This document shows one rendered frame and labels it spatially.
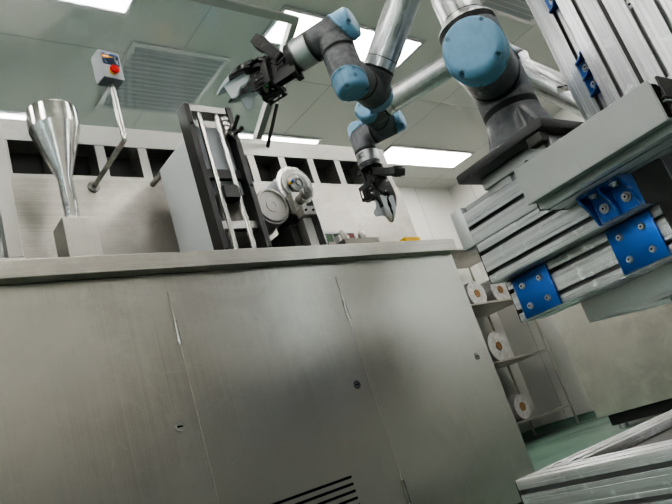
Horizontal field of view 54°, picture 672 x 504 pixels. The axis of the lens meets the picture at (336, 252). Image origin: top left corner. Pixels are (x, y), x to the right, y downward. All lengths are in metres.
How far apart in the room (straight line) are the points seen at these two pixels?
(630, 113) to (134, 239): 1.61
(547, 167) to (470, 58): 0.27
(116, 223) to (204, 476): 1.07
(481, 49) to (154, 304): 0.85
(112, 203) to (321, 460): 1.15
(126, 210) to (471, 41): 1.37
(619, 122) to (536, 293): 0.42
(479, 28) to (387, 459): 1.02
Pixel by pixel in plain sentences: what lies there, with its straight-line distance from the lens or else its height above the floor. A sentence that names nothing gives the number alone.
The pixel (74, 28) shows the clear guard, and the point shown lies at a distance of 2.31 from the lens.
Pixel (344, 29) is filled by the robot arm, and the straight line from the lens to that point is 1.47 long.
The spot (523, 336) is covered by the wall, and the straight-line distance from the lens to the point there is 7.11.
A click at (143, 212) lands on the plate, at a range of 2.30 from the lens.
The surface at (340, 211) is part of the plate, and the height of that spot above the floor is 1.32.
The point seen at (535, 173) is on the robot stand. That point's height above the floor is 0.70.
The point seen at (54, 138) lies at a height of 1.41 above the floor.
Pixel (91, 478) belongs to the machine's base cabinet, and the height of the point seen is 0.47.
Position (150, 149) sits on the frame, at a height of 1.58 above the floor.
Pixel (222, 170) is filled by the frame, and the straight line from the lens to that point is 1.94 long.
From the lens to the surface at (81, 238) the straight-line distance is 1.87.
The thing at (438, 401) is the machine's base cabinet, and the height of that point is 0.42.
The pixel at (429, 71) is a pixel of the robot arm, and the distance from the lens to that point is 2.01.
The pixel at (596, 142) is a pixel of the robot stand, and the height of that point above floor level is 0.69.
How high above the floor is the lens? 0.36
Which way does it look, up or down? 17 degrees up
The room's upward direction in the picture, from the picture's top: 18 degrees counter-clockwise
